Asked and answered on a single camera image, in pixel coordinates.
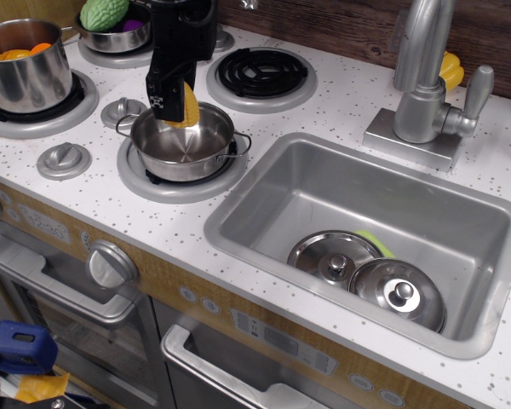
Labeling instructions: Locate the yellow tape piece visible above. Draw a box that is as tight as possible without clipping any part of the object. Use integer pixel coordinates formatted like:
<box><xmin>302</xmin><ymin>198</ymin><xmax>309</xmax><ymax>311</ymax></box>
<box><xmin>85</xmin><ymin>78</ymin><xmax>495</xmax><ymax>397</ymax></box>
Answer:
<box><xmin>14</xmin><ymin>373</ymin><xmax>70</xmax><ymax>404</ymax></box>

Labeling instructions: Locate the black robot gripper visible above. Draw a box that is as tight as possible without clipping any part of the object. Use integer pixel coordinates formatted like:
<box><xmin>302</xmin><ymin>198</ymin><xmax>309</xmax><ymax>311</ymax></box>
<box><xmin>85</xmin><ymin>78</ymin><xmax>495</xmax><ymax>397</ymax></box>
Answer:
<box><xmin>146</xmin><ymin>1</ymin><xmax>218</xmax><ymax>122</ymax></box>

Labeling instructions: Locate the tall steel pot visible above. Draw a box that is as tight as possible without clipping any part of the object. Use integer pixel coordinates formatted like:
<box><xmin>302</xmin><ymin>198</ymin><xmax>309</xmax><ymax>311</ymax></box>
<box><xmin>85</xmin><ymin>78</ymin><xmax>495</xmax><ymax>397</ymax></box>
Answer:
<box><xmin>0</xmin><ymin>19</ymin><xmax>73</xmax><ymax>114</ymax></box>

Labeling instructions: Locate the silver stove knob centre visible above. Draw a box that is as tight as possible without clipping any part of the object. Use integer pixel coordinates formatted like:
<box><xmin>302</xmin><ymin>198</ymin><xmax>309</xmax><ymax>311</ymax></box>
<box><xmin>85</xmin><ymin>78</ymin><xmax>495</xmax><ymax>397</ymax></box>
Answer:
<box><xmin>100</xmin><ymin>97</ymin><xmax>147</xmax><ymax>130</ymax></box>

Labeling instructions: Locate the silver stove knob back right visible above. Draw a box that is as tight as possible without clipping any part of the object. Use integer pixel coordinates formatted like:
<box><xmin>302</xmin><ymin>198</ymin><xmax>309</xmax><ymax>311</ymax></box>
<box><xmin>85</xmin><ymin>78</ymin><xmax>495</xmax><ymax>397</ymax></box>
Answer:
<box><xmin>214</xmin><ymin>30</ymin><xmax>235</xmax><ymax>53</ymax></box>

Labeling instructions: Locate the grey burner ring back left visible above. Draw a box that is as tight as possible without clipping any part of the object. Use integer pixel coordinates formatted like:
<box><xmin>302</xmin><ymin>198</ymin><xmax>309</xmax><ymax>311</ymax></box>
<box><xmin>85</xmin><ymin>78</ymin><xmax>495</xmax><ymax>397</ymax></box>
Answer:
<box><xmin>77</xmin><ymin>37</ymin><xmax>155</xmax><ymax>70</ymax></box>

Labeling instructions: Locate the black coil burner back right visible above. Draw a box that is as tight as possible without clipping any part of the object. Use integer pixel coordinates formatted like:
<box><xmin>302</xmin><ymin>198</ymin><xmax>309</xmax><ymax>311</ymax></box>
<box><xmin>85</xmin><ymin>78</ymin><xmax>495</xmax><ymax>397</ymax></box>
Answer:
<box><xmin>217</xmin><ymin>49</ymin><xmax>308</xmax><ymax>99</ymax></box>

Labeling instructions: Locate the steel pan with handles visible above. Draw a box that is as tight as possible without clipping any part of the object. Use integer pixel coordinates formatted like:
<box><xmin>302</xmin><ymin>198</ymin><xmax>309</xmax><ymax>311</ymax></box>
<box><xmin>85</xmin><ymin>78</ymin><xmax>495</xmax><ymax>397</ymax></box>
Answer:
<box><xmin>121</xmin><ymin>102</ymin><xmax>252</xmax><ymax>182</ymax></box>

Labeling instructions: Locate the blue clamp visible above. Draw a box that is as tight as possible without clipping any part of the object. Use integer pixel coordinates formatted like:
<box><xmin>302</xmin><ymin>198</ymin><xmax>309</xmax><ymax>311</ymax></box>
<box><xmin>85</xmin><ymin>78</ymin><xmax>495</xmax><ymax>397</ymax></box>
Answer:
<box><xmin>0</xmin><ymin>320</ymin><xmax>58</xmax><ymax>375</ymax></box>

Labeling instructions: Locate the silver stove knob front left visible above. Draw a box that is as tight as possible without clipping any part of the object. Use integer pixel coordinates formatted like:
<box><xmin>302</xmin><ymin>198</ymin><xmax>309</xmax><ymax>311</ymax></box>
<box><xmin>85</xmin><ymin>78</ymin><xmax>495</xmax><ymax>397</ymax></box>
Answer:
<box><xmin>37</xmin><ymin>142</ymin><xmax>92</xmax><ymax>181</ymax></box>

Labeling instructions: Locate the small steel saucepan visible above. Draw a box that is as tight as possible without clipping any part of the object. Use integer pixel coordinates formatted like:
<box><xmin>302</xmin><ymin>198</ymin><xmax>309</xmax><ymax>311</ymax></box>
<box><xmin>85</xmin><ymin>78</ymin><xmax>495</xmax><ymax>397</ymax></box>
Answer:
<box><xmin>72</xmin><ymin>1</ymin><xmax>152</xmax><ymax>54</ymax></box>

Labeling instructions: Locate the silver oven dial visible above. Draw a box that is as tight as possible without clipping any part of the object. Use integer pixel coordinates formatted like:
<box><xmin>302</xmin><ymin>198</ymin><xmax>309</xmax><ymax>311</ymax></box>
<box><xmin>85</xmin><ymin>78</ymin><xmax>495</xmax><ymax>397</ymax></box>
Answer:
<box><xmin>85</xmin><ymin>239</ymin><xmax>139</xmax><ymax>290</ymax></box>

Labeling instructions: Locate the silver stove knob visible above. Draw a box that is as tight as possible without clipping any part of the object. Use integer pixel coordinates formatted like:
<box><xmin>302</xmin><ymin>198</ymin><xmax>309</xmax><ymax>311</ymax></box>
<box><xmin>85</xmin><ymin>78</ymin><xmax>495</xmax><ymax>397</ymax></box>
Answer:
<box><xmin>37</xmin><ymin>142</ymin><xmax>92</xmax><ymax>181</ymax></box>
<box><xmin>214</xmin><ymin>30</ymin><xmax>235</xmax><ymax>53</ymax></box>
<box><xmin>100</xmin><ymin>97</ymin><xmax>147</xmax><ymax>130</ymax></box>

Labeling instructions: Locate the orange toy fruit in pot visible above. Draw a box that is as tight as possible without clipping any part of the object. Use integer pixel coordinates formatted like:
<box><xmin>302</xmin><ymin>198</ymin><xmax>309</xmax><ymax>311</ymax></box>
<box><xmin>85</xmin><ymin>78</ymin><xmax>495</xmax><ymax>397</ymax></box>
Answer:
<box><xmin>0</xmin><ymin>43</ymin><xmax>51</xmax><ymax>61</ymax></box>

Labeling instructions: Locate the silver dishwasher door handle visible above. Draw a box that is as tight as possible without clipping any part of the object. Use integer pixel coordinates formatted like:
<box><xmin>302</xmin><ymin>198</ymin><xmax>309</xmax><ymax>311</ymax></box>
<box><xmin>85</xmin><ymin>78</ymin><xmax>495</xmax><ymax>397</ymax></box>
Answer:
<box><xmin>161</xmin><ymin>324</ymin><xmax>323</xmax><ymax>408</ymax></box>

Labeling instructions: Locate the yellow toy corn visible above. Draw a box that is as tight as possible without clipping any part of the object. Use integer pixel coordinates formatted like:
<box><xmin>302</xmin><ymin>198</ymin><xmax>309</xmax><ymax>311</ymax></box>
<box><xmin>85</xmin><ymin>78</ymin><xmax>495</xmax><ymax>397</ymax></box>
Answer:
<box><xmin>164</xmin><ymin>83</ymin><xmax>200</xmax><ymax>129</ymax></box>

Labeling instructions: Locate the grey sink basin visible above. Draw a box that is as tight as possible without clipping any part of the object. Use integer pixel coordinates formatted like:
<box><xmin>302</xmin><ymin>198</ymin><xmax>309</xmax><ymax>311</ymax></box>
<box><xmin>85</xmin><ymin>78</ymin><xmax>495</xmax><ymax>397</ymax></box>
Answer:
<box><xmin>204</xmin><ymin>133</ymin><xmax>511</xmax><ymax>360</ymax></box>

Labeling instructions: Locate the steel pot lid right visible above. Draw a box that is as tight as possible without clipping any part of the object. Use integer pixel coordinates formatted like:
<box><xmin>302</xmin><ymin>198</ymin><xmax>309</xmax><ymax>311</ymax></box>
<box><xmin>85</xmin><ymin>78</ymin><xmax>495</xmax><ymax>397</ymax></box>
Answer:
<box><xmin>348</xmin><ymin>258</ymin><xmax>447</xmax><ymax>333</ymax></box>

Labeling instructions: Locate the silver toy faucet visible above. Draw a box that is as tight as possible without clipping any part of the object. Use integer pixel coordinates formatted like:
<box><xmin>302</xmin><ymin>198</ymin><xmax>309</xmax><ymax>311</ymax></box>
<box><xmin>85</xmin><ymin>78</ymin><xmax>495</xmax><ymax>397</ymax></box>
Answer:
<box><xmin>363</xmin><ymin>0</ymin><xmax>494</xmax><ymax>172</ymax></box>

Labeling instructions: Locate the grey burner ring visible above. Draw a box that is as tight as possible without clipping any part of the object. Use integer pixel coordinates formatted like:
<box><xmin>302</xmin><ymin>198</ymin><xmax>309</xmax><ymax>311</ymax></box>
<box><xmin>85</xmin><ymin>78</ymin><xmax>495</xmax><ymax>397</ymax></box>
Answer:
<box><xmin>0</xmin><ymin>69</ymin><xmax>100</xmax><ymax>141</ymax></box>
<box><xmin>116</xmin><ymin>138</ymin><xmax>249</xmax><ymax>205</ymax></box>
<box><xmin>77</xmin><ymin>37</ymin><xmax>155</xmax><ymax>70</ymax></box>

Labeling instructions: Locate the yellow toy bell pepper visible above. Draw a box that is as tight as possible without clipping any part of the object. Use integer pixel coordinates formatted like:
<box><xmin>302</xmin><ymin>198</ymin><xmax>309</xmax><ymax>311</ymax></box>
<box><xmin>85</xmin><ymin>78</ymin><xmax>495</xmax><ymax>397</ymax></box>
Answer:
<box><xmin>439</xmin><ymin>51</ymin><xmax>464</xmax><ymax>91</ymax></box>

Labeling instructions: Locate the silver oven door handle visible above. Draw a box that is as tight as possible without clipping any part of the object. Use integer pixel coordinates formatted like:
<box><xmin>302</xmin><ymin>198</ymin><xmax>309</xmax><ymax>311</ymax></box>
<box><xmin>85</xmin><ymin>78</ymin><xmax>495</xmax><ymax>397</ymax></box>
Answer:
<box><xmin>0</xmin><ymin>234</ymin><xmax>136</xmax><ymax>329</ymax></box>

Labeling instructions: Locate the steel pot lid left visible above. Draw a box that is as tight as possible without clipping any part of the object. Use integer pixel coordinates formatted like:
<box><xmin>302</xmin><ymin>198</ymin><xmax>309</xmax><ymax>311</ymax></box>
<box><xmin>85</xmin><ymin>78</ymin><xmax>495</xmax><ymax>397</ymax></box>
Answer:
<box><xmin>287</xmin><ymin>230</ymin><xmax>377</xmax><ymax>290</ymax></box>

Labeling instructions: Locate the grey burner ring front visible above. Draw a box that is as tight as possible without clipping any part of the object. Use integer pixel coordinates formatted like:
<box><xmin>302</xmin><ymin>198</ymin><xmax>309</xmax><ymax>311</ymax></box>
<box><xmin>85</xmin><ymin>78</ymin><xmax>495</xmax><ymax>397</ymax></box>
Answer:
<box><xmin>116</xmin><ymin>138</ymin><xmax>249</xmax><ymax>205</ymax></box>

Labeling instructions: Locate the purple toy vegetable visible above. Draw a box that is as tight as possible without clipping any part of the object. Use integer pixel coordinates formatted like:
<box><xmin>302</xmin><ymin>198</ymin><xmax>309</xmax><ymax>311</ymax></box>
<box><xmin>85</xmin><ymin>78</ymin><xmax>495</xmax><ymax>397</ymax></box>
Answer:
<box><xmin>121</xmin><ymin>19</ymin><xmax>145</xmax><ymax>32</ymax></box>

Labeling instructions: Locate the green toy bitter gourd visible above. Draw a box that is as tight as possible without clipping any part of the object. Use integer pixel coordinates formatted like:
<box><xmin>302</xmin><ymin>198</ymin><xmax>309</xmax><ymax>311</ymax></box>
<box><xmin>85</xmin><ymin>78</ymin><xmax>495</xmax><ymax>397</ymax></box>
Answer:
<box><xmin>79</xmin><ymin>0</ymin><xmax>130</xmax><ymax>32</ymax></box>

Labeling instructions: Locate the steel pot lid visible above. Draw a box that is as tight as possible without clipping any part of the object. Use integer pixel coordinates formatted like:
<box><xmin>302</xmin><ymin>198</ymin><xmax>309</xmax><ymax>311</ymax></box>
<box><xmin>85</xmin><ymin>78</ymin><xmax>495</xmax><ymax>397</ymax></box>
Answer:
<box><xmin>348</xmin><ymin>258</ymin><xmax>447</xmax><ymax>333</ymax></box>
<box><xmin>287</xmin><ymin>230</ymin><xmax>377</xmax><ymax>290</ymax></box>

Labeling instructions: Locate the green toy in sink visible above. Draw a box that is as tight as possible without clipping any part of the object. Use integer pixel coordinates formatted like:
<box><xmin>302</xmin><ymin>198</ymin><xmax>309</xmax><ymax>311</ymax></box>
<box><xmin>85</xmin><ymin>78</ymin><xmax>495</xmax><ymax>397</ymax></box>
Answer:
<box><xmin>353</xmin><ymin>230</ymin><xmax>396</xmax><ymax>259</ymax></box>

